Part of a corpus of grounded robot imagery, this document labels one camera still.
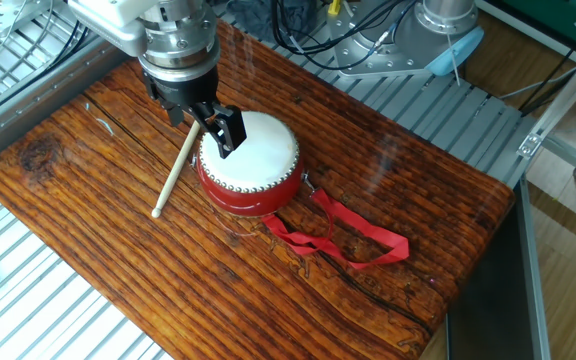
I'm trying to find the light wooden drumstick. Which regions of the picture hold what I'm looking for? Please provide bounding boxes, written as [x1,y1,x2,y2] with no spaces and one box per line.
[150,119,203,220]

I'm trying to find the dark panel with metal frame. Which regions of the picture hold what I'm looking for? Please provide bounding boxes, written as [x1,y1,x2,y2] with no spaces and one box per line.
[445,177,553,360]

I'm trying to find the grey aluminium table beam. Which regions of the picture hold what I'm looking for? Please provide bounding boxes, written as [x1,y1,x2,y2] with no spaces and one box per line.
[0,33,137,174]

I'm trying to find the red drum with white head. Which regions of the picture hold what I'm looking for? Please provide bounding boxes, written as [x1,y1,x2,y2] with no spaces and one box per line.
[191,109,305,218]

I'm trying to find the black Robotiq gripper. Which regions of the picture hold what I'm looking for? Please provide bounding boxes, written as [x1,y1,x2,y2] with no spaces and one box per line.
[141,63,248,161]

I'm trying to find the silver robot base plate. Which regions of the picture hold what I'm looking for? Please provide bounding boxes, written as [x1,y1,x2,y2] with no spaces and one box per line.
[326,0,450,79]

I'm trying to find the glossy brown wooden board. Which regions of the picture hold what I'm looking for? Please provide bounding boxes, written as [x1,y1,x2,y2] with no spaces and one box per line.
[0,19,517,360]

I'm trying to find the black cables behind beam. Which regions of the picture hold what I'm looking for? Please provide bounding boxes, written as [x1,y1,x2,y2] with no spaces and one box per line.
[41,19,92,72]

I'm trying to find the white zip tie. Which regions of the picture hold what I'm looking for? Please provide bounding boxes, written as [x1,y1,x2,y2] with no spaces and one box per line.
[445,32,462,87]

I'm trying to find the aluminium frame post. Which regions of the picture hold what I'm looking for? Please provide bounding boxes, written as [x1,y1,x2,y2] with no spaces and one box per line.
[516,34,576,160]

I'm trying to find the dark blue fuzzy cloth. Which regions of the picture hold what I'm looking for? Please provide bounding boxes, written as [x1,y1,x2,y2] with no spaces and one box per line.
[225,0,319,44]

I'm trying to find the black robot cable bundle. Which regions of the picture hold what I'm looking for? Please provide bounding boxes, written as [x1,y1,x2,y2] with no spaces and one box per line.
[269,0,412,72]

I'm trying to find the red ribbon strap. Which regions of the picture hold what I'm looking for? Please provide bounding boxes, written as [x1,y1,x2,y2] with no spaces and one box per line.
[260,187,411,271]

